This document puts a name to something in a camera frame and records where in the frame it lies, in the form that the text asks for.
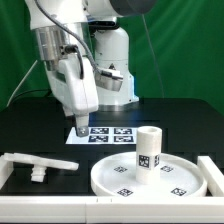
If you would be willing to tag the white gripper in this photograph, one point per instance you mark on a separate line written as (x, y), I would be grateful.
(76, 94)

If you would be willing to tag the white cross-shaped table base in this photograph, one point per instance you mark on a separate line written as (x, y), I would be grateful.
(40, 164)

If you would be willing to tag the white round table top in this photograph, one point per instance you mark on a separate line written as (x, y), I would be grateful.
(126, 175)

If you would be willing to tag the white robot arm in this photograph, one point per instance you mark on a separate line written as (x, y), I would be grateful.
(86, 53)

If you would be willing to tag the white marker sheet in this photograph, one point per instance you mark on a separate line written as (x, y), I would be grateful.
(104, 135)

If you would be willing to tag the white left fence block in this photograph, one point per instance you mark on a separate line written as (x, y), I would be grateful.
(6, 169)

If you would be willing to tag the white front fence rail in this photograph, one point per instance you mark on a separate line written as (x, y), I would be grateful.
(64, 209)

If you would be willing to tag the white fence rail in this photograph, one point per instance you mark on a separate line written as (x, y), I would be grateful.
(214, 177)
(64, 209)

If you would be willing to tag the white right fence rail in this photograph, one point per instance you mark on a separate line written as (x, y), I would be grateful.
(214, 177)

